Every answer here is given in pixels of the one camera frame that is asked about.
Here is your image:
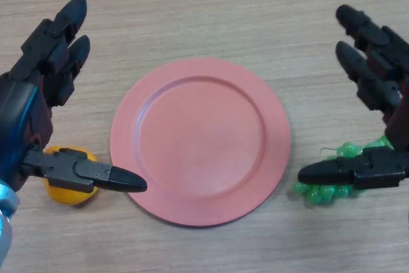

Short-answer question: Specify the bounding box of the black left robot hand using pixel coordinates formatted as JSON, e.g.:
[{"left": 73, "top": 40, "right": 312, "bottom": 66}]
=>
[{"left": 0, "top": 0, "right": 148, "bottom": 197}]

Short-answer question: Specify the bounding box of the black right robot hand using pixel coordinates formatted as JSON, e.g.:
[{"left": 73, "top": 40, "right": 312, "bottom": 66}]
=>
[{"left": 297, "top": 4, "right": 409, "bottom": 191}]

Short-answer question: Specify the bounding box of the green grape bunch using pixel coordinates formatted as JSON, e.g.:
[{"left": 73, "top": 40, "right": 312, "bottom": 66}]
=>
[{"left": 292, "top": 135, "right": 396, "bottom": 206}]

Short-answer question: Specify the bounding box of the pink round plate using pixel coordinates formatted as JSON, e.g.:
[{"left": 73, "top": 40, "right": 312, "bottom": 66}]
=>
[{"left": 109, "top": 58, "right": 291, "bottom": 228}]

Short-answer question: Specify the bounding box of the yellow pear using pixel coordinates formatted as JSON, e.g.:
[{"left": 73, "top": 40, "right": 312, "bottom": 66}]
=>
[{"left": 44, "top": 145, "right": 99, "bottom": 206}]

